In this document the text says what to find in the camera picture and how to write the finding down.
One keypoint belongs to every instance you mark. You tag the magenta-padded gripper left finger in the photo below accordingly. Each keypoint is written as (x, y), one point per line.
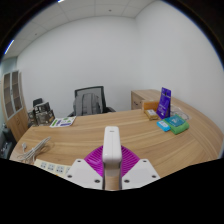
(85, 173)

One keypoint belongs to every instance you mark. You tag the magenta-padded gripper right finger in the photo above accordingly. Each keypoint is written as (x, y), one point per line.
(138, 172)

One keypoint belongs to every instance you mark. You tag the white charger block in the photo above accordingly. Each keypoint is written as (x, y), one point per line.
(111, 143)

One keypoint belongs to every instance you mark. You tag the cream power strip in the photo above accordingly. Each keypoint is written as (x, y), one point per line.
(50, 166)

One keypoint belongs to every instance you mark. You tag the small blue box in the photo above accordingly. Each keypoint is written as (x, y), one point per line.
(163, 125)

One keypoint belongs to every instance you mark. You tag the green and white leaflet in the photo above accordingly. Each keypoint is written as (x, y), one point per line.
(62, 122)

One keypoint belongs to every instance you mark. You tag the small tan box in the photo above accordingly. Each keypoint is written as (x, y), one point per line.
(151, 114)

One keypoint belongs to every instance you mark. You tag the teal pack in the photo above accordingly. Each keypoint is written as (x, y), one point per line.
(175, 120)

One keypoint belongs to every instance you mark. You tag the orange box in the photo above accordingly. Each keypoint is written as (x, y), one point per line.
(150, 105)

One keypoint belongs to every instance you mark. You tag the grey backpack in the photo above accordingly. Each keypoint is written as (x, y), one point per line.
(87, 104)

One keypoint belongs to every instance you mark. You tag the large dark cardboard box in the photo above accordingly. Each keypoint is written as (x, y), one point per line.
(45, 115)

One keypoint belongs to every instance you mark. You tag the purple standing pouch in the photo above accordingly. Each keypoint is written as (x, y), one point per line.
(164, 103)

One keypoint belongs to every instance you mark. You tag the low wooden side cabinet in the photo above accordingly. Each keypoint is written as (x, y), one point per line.
(138, 98)

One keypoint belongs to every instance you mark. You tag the black leather armchair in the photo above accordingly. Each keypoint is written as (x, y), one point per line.
(6, 143)

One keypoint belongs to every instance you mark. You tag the black mesh office chair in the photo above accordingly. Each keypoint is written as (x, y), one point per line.
(90, 89)

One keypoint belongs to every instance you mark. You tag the wooden glass-door cabinet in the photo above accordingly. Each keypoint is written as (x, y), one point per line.
(16, 123)

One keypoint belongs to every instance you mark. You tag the small black chair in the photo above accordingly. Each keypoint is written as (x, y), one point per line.
(37, 101)

